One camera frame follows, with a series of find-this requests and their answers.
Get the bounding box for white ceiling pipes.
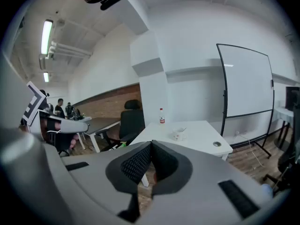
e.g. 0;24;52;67
38;40;92;70

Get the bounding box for clear plastic bottle red label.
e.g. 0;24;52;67
158;107;166;126

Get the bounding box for white floral cup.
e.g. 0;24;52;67
172;127;188;142

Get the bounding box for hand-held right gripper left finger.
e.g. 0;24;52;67
60;140;153;224

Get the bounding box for black monitor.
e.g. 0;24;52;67
285;86;300;112

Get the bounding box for black office chair with headrest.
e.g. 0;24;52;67
100;99;146;151

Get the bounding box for black-framed whiteboard on stand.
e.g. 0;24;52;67
216;43;276;158

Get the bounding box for white side table black legs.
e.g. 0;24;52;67
272;106;295;150

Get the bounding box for dark-topped table white legs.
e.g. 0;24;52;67
82;117;121;153

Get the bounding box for long ceiling light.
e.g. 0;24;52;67
40;19;54;55

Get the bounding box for white cable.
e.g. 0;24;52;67
233;130;265;167

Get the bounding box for black mesh office chair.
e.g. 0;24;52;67
262;106;300;195

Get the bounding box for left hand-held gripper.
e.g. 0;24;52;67
22;81;91;140

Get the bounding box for person's left hand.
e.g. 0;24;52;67
69;134;80;150

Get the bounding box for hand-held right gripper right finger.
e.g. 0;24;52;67
144;139;275;225

